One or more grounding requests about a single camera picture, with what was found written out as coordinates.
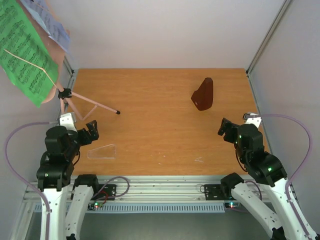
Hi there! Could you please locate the clear plastic metronome cover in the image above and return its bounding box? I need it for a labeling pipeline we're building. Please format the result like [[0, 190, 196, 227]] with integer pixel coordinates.
[[87, 144, 116, 160]]

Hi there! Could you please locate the brown wooden metronome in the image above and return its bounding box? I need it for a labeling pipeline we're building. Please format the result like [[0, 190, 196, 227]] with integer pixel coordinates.
[[191, 77, 214, 111]]

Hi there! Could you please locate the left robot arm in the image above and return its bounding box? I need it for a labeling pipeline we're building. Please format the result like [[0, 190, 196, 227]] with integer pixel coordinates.
[[36, 120, 101, 240]]

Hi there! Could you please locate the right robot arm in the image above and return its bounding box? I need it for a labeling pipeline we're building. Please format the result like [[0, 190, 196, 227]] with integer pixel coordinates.
[[217, 113, 320, 240]]

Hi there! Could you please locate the pink music stand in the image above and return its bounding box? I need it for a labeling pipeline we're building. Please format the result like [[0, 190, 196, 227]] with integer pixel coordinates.
[[32, 0, 121, 122]]

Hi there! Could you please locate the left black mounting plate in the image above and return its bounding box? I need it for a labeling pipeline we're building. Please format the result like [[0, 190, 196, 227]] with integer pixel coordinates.
[[92, 184, 117, 201]]

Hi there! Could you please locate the black mounting plate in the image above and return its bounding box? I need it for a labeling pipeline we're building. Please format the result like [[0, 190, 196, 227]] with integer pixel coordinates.
[[203, 184, 225, 201], [92, 184, 117, 201]]

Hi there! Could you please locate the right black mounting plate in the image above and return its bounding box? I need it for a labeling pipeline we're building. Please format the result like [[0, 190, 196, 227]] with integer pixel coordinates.
[[203, 184, 225, 201]]

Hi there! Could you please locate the green sheet music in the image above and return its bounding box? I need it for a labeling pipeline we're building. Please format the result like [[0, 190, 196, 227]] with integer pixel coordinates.
[[0, 0, 59, 107]]

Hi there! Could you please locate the blue sheet music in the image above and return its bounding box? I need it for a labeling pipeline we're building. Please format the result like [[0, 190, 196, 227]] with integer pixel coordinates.
[[20, 0, 70, 54]]

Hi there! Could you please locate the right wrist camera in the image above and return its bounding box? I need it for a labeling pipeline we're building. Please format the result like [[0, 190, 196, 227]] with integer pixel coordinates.
[[242, 112, 262, 128]]

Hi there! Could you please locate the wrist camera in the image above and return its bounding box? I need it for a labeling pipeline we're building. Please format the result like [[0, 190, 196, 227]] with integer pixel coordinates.
[[242, 112, 262, 128], [59, 112, 77, 132]]

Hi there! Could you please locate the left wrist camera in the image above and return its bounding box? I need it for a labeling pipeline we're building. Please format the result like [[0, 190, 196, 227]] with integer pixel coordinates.
[[59, 112, 77, 132]]

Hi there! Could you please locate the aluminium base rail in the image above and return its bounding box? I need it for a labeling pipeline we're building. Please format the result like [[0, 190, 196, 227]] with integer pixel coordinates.
[[22, 174, 298, 203]]

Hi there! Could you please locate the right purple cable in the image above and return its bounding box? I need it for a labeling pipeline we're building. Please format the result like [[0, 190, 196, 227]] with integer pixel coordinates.
[[257, 114, 317, 240]]

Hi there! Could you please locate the purple cable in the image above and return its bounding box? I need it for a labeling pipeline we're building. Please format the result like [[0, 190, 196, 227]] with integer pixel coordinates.
[[4, 121, 61, 240], [257, 114, 317, 240]]

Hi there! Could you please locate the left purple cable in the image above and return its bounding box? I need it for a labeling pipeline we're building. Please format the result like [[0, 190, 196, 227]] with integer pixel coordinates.
[[4, 121, 61, 240]]

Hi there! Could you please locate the grey slotted cable duct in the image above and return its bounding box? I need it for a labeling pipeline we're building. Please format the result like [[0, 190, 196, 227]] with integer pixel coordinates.
[[86, 203, 225, 214]]

